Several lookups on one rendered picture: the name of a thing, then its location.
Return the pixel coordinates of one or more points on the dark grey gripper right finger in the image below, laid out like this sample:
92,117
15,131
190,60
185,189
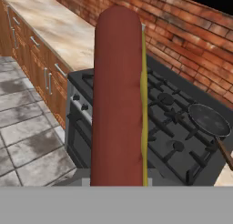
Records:
156,179

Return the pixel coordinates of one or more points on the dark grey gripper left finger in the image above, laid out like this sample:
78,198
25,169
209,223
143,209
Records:
79,177

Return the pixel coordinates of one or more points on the red hot dog with mustard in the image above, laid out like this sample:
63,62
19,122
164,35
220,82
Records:
116,97

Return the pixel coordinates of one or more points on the black gas stove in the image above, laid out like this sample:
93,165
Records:
173,112

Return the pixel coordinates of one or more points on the black stove knob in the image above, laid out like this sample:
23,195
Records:
75,97
84,106

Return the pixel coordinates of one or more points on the black oven door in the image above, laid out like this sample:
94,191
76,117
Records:
77,136

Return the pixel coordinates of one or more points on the wooden cupboard door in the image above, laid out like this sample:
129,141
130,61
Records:
18,50
57,104
38,71

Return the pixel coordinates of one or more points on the wooden drawer front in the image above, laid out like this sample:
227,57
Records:
35,42
59,73
16,21

